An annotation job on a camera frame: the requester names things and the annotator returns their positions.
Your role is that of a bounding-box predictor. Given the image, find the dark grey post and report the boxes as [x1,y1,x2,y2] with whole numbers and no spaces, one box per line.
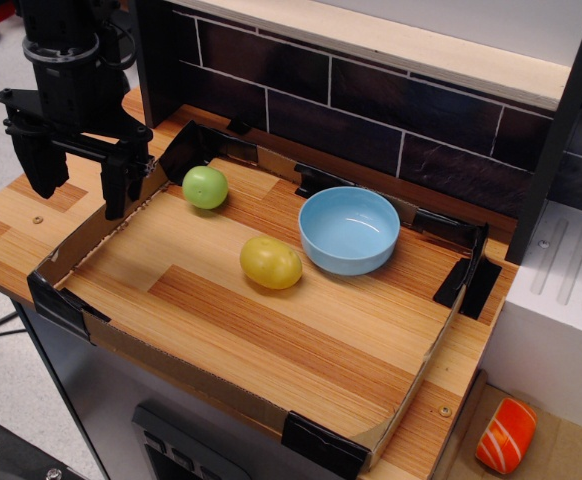
[506,40,582,265]
[129,0,181,128]

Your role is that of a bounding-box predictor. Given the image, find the orange salmon sushi toy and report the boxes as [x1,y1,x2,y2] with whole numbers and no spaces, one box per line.
[475,397,538,474]

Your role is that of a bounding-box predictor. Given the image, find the cardboard fence with black tape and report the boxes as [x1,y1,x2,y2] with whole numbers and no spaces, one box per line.
[28,121,502,479]

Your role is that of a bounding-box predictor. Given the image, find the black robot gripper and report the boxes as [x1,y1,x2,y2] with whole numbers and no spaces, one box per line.
[0,62,154,220]

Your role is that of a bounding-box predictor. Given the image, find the grey oven control panel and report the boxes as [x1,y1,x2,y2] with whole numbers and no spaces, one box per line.
[132,403,261,479]

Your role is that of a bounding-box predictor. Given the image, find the dark grey left post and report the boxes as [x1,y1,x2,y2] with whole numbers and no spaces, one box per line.
[129,0,181,128]

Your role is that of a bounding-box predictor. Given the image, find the yellow toy potato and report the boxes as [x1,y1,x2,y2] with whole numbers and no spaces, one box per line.
[239,236,303,290]

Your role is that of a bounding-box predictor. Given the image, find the white toy sink drainboard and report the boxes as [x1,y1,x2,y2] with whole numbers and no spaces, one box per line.
[481,202,582,426]

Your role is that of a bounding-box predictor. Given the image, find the dark grey right post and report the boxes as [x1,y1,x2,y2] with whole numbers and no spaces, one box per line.
[506,40,582,265]

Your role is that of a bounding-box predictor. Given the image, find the light blue bowl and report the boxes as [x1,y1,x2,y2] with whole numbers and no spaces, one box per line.
[298,186,401,276]

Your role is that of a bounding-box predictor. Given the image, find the green toy pear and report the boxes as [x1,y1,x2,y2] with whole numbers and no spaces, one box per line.
[182,166,229,210]

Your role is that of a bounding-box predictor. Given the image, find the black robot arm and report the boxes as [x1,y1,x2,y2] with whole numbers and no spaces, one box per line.
[0,1,155,220]

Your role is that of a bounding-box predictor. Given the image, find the light wooden shelf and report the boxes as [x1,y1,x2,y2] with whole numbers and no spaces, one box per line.
[177,1,571,111]

